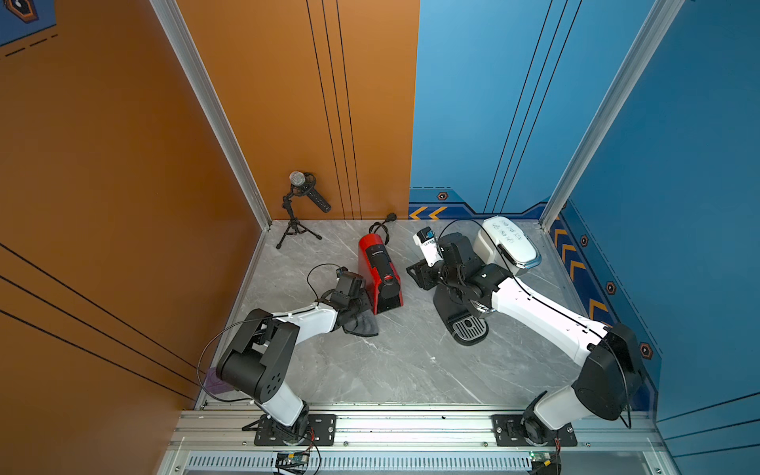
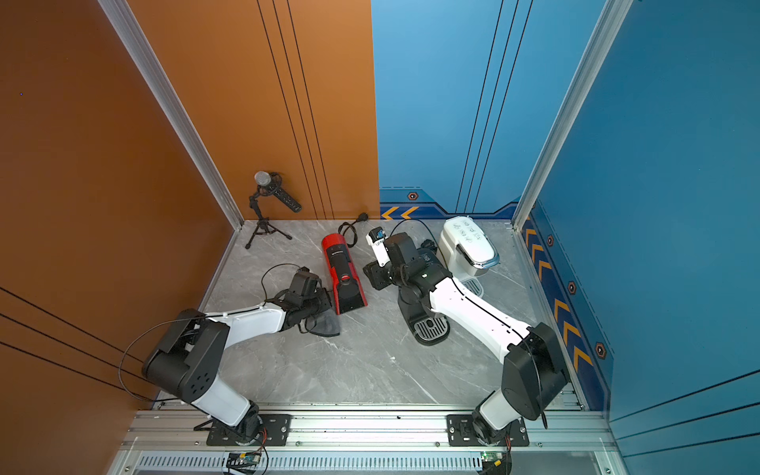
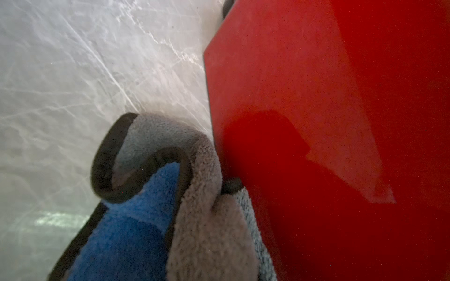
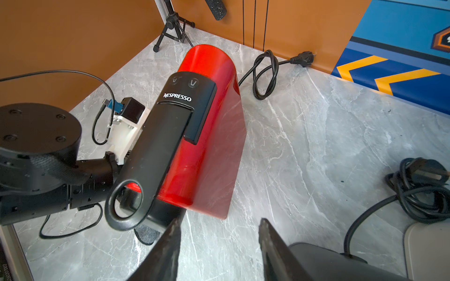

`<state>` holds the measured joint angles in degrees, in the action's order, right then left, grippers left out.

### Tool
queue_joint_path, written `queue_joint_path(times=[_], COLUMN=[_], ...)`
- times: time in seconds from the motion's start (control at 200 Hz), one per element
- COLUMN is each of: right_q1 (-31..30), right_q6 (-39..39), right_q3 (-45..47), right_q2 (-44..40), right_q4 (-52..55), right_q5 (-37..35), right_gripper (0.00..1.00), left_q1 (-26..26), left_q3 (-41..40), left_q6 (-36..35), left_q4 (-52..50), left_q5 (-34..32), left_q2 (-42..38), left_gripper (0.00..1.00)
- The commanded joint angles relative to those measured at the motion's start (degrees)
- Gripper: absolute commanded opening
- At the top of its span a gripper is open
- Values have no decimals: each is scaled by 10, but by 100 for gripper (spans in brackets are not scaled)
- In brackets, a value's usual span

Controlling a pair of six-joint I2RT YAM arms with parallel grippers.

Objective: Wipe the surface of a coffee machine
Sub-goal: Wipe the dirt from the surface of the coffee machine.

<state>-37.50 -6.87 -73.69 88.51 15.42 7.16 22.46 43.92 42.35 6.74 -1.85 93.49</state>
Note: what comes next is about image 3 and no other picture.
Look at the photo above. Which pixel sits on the red capsule coffee machine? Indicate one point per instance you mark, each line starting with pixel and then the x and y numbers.
pixel 336 117

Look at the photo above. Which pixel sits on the grey microfibre cloth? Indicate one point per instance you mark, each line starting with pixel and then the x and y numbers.
pixel 165 212

